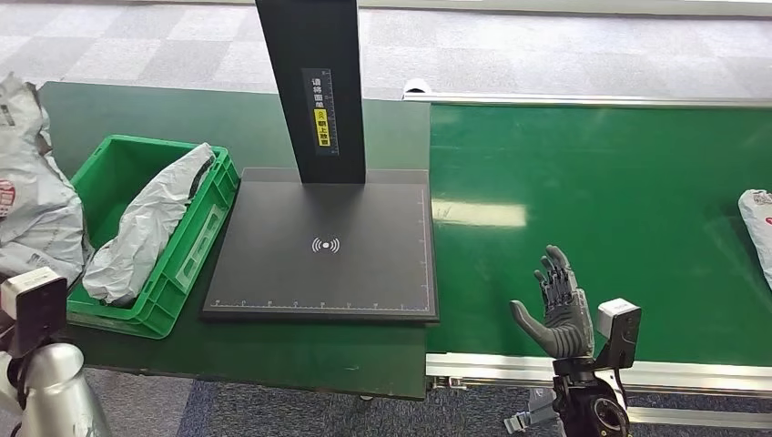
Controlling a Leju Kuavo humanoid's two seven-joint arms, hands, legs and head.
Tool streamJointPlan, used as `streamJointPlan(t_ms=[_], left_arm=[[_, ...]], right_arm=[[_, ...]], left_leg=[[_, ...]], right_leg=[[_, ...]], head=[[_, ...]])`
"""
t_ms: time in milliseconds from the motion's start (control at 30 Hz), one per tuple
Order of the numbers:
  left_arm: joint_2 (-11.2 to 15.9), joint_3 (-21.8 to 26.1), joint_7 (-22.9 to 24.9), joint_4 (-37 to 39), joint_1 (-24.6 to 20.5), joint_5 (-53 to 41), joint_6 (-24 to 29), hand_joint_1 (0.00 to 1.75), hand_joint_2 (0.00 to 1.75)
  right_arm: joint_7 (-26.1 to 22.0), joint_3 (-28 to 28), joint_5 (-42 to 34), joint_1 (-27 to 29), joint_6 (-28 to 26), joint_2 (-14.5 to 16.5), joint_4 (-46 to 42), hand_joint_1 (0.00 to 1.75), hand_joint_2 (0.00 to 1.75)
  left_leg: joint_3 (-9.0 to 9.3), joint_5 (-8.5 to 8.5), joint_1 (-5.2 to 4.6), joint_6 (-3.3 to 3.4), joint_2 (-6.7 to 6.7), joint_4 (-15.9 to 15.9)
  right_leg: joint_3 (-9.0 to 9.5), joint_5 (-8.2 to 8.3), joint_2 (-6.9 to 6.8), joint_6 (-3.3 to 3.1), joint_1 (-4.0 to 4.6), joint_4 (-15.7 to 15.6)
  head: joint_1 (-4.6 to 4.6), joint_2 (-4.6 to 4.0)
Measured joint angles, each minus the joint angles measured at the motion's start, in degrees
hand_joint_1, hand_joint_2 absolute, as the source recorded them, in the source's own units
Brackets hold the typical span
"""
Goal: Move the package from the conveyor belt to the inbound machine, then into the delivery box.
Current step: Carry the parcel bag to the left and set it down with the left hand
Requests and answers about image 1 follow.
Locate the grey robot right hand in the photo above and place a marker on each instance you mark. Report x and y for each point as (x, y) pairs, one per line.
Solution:
(564, 326)

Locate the grey mailer bag red print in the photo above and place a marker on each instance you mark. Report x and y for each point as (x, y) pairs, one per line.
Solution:
(36, 205)
(759, 229)

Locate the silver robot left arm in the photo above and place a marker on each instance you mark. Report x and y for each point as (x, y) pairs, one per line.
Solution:
(54, 392)

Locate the green conveyor belt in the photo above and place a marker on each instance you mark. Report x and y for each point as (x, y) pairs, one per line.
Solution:
(633, 199)

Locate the black inbound scanner machine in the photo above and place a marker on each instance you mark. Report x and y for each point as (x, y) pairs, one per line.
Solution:
(326, 241)

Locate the white conveyor roller end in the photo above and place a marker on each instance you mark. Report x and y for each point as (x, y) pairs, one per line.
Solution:
(415, 88)

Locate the black yellow label sticker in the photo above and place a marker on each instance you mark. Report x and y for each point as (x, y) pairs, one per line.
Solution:
(320, 111)

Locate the plain grey plastic mailer bag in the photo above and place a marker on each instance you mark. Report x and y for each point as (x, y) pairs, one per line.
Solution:
(145, 229)

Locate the dark green table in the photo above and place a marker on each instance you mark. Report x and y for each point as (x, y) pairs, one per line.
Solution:
(151, 114)

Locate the green plastic crate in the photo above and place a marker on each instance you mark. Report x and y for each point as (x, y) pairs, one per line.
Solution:
(120, 175)

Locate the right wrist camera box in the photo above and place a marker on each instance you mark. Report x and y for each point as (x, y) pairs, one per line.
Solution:
(621, 323)

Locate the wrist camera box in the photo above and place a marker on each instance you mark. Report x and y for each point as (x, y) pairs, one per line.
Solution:
(621, 323)
(36, 301)

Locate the grey metal frame bracket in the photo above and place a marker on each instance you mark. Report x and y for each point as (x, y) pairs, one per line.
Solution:
(528, 419)

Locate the aluminium conveyor frame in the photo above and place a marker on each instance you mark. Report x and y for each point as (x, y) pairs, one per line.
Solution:
(693, 378)

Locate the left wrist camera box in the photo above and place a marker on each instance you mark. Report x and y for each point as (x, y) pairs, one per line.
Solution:
(36, 301)

